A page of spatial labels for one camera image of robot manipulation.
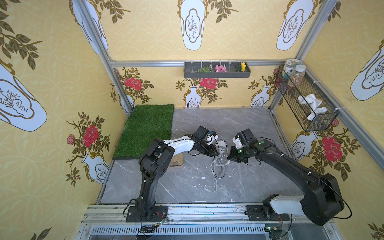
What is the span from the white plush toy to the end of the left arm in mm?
492

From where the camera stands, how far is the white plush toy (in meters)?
0.70

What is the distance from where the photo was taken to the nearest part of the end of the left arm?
79 cm
